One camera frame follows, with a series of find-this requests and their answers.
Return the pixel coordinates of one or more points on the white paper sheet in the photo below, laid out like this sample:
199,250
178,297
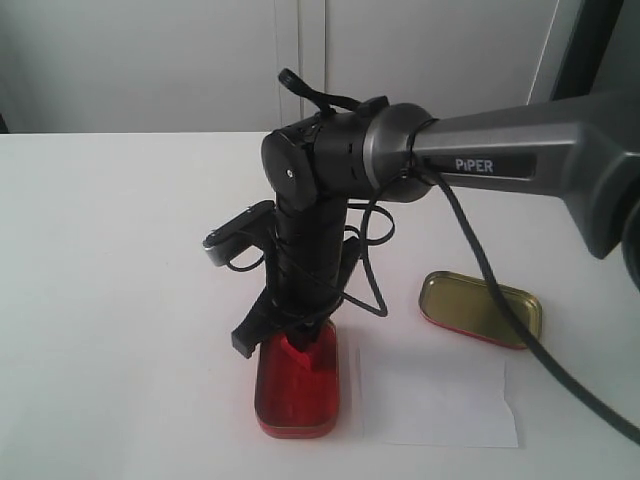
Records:
435,398

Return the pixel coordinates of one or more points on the red tin box base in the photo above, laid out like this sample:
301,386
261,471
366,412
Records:
291,402

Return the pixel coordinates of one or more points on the gold tin lid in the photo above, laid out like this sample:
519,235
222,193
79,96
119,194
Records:
463,304

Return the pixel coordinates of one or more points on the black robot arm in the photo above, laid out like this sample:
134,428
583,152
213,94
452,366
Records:
583,150

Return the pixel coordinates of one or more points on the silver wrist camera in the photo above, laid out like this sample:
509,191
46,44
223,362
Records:
251,228

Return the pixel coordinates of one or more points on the white cabinet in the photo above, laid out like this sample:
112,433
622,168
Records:
168,66

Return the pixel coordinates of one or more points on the small red block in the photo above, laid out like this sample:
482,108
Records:
309,358

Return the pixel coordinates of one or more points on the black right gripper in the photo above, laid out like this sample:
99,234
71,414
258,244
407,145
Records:
307,267

